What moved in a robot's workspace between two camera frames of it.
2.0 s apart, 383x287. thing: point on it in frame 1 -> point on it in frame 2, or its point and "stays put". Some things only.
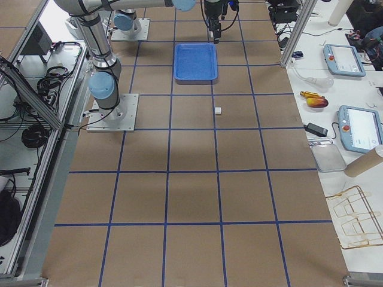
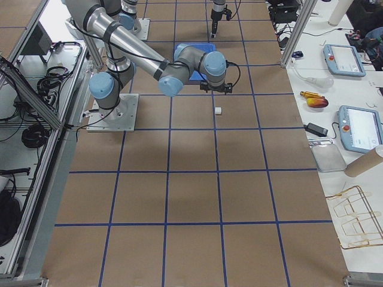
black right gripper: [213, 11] -> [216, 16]
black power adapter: [316, 129] stays put
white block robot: [218, 110] stays put
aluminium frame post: [307, 8] stays put
